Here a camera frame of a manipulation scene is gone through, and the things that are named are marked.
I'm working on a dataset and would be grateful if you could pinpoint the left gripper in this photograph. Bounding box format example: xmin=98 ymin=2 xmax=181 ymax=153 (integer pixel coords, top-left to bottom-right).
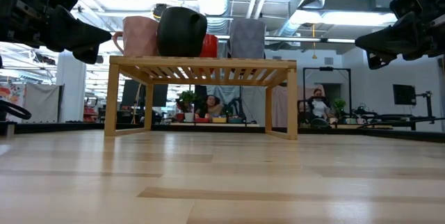
xmin=0 ymin=0 xmax=112 ymax=65

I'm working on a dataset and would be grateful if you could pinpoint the pink mug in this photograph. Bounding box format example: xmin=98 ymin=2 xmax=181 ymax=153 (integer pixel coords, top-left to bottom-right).
xmin=112 ymin=15 xmax=161 ymax=57

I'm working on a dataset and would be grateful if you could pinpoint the all-black mug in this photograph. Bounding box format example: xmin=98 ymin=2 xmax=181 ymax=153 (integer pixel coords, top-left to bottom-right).
xmin=156 ymin=6 xmax=209 ymax=58

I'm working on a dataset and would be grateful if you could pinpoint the black metal stand frame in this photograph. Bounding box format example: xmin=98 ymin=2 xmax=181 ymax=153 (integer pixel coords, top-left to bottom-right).
xmin=302 ymin=66 xmax=352 ymax=113

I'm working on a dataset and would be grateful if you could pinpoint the person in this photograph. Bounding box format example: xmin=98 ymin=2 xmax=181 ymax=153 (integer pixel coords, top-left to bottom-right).
xmin=305 ymin=88 xmax=331 ymax=122
xmin=196 ymin=94 xmax=225 ymax=119

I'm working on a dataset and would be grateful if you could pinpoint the colourful poster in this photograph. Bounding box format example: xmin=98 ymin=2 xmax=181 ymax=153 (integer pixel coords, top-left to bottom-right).
xmin=0 ymin=83 xmax=26 ymax=113

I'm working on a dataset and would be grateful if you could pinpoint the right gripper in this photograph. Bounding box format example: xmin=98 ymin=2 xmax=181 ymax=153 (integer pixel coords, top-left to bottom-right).
xmin=355 ymin=0 xmax=445 ymax=70

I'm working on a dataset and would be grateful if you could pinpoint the wooden slatted rack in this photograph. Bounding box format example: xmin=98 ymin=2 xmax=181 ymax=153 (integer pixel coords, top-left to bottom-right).
xmin=104 ymin=55 xmax=299 ymax=141

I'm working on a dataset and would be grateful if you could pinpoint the wooden background table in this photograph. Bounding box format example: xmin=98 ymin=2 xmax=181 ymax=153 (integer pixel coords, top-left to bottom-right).
xmin=170 ymin=122 xmax=260 ymax=128

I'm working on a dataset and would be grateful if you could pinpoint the grey fabric partition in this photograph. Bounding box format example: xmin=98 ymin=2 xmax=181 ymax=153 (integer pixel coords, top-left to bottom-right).
xmin=24 ymin=83 xmax=64 ymax=122

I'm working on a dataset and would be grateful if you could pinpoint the red mug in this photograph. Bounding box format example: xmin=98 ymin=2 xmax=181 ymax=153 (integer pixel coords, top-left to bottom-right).
xmin=198 ymin=33 xmax=220 ymax=58

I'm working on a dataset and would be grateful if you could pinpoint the leafy plant in white pot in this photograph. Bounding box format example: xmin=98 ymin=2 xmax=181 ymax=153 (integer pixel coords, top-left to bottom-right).
xmin=175 ymin=90 xmax=198 ymax=123

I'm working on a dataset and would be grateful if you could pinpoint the black partition panel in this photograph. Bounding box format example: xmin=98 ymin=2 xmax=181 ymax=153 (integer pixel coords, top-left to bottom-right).
xmin=121 ymin=79 xmax=169 ymax=109

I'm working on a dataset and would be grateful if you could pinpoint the red shelf cart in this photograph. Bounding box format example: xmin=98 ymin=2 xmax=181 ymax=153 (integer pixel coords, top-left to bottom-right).
xmin=83 ymin=97 xmax=99 ymax=122

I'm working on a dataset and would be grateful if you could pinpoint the small green potted plant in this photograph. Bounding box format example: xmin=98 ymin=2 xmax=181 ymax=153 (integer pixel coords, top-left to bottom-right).
xmin=332 ymin=98 xmax=348 ymax=120

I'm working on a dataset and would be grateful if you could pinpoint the black monitor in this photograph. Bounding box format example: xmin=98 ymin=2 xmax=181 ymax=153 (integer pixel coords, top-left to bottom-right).
xmin=392 ymin=83 xmax=417 ymax=106

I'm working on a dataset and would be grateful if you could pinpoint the black cable loop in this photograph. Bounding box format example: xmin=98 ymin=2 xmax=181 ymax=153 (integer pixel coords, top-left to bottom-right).
xmin=0 ymin=99 xmax=33 ymax=120

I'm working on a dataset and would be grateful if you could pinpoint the ceiling light panel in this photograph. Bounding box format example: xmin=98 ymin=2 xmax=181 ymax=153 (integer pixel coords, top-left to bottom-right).
xmin=290 ymin=9 xmax=398 ymax=27

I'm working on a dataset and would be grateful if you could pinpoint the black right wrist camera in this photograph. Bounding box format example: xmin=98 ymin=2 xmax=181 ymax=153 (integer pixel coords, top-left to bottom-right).
xmin=389 ymin=0 xmax=430 ymax=19

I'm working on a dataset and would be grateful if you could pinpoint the blue-grey mug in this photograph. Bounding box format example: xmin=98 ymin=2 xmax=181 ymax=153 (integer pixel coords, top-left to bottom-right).
xmin=226 ymin=17 xmax=267 ymax=60

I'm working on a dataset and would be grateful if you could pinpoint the pale pink curtain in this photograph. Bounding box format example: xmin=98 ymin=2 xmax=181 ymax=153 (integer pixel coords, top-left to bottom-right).
xmin=270 ymin=84 xmax=326 ymax=127

